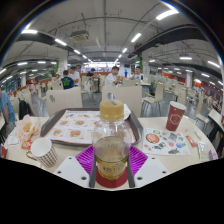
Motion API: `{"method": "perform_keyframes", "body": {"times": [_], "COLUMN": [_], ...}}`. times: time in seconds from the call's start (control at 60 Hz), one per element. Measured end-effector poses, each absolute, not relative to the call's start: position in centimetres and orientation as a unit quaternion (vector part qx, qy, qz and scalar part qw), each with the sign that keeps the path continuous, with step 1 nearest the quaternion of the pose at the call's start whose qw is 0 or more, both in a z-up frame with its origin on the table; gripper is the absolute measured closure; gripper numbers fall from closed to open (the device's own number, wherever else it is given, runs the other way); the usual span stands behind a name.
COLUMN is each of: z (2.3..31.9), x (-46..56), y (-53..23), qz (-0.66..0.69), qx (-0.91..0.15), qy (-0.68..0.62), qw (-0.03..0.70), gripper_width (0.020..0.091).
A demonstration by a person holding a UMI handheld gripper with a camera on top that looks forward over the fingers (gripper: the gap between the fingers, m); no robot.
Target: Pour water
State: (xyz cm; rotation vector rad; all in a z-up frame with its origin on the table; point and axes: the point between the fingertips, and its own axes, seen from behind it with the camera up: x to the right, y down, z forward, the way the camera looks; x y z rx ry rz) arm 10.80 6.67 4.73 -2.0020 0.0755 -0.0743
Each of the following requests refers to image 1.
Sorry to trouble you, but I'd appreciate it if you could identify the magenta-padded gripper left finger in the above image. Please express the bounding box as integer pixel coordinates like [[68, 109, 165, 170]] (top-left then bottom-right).
[[53, 144, 98, 189]]

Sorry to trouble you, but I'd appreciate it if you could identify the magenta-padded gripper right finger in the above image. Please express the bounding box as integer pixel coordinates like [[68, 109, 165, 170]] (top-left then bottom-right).
[[127, 145, 172, 189]]

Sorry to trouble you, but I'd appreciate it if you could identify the clear tea bottle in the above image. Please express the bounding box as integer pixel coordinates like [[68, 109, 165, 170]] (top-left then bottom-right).
[[92, 99, 133, 182]]

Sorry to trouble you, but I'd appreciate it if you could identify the white sticker sheet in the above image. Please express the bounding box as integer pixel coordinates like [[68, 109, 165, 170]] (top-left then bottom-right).
[[142, 127, 191, 157]]

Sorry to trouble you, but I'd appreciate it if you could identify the small red sauce packet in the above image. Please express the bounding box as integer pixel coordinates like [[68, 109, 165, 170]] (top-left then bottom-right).
[[185, 134, 198, 148]]

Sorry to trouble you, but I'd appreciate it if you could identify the red paper fry sleeve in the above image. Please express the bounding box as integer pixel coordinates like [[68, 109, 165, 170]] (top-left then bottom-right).
[[20, 139, 34, 150]]

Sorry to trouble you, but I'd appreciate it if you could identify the dark brown food tray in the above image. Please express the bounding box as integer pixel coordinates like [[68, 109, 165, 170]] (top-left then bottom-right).
[[39, 107, 144, 148]]

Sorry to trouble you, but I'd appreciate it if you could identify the clear plastic wrapper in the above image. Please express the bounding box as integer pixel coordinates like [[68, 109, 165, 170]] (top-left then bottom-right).
[[196, 140, 214, 161]]

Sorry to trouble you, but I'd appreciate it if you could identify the red paper cup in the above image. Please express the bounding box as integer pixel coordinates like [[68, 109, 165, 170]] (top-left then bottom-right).
[[165, 100, 188, 132]]

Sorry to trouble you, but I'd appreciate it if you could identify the small white packet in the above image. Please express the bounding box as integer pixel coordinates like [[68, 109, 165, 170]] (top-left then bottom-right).
[[193, 128, 203, 140]]

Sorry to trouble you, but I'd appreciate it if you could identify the white orange food wrapper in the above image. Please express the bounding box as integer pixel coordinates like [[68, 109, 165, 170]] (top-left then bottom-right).
[[13, 114, 43, 143]]

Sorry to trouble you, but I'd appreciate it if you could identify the white paper napkin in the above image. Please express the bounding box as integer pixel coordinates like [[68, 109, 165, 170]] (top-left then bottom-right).
[[123, 103, 133, 121]]

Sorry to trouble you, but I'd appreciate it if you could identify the white printed paper sheet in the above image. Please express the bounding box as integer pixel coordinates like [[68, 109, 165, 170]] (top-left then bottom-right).
[[4, 133, 21, 148]]

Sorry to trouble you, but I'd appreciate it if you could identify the red flat pouch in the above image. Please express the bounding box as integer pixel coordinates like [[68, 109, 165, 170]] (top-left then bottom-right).
[[0, 143, 8, 159]]

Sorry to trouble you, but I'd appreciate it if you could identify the beige chair with round hole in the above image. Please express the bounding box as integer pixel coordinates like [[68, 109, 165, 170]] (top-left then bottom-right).
[[45, 86, 84, 118], [101, 85, 144, 118]]

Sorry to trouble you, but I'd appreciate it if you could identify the black backpack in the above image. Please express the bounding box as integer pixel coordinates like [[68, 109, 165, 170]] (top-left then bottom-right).
[[18, 98, 36, 121]]

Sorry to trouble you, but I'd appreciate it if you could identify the group of beige chairs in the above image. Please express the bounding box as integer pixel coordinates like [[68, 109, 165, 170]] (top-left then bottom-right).
[[9, 74, 224, 124]]

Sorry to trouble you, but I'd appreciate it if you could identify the white square table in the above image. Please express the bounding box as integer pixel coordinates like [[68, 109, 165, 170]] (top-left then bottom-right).
[[207, 108, 224, 134]]

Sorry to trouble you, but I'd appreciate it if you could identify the person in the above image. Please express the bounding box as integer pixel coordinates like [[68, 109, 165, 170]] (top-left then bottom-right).
[[104, 65, 123, 88], [68, 66, 81, 86], [0, 87, 17, 134], [129, 65, 145, 82], [60, 69, 75, 90], [85, 67, 98, 79]]

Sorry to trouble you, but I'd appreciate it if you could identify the ceiling air conditioner unit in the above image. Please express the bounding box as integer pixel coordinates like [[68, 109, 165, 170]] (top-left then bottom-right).
[[70, 29, 90, 42]]

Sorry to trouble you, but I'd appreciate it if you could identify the group of ceiling lights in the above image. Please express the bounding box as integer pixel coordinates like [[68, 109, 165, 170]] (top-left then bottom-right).
[[0, 9, 224, 86]]

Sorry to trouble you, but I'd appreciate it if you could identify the houndstooth mug, gold handle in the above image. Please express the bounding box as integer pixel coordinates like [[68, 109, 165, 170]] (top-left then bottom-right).
[[25, 136, 59, 169]]

